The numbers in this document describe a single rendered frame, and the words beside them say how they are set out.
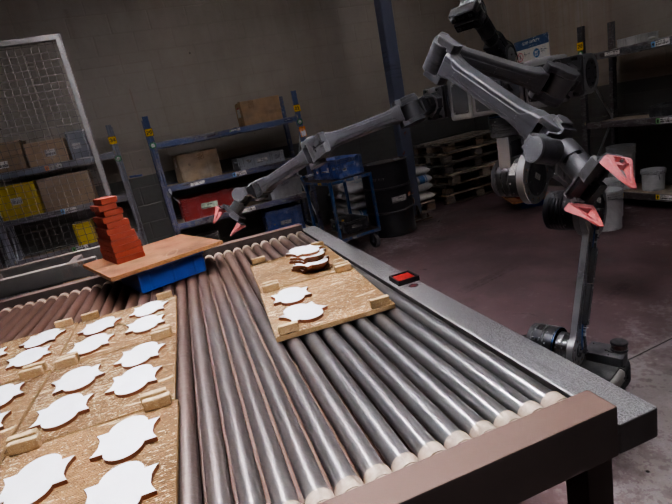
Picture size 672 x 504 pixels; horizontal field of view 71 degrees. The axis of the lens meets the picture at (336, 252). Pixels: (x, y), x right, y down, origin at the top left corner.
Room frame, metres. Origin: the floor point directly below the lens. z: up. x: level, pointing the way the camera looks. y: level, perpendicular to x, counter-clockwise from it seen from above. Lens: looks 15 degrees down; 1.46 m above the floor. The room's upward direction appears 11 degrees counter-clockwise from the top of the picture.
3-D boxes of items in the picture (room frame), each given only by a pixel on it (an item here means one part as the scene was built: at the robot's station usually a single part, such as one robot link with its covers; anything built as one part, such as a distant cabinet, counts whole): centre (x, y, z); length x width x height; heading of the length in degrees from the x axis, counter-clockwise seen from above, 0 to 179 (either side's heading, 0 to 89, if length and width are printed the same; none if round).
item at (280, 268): (1.83, 0.16, 0.93); 0.41 x 0.35 x 0.02; 13
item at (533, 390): (1.63, -0.08, 0.90); 1.95 x 0.05 x 0.05; 16
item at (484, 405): (1.60, 0.02, 0.90); 1.95 x 0.05 x 0.05; 16
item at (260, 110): (6.24, 0.60, 1.74); 0.50 x 0.38 x 0.32; 110
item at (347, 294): (1.42, 0.08, 0.93); 0.41 x 0.35 x 0.02; 12
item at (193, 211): (5.96, 1.46, 0.78); 0.66 x 0.45 x 0.28; 110
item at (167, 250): (2.18, 0.85, 1.03); 0.50 x 0.50 x 0.02; 37
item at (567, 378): (1.65, -0.15, 0.89); 2.08 x 0.08 x 0.06; 16
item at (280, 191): (6.26, 0.53, 0.76); 0.50 x 0.36 x 0.24; 116
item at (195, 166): (5.99, 1.47, 1.26); 0.49 x 0.38 x 0.34; 116
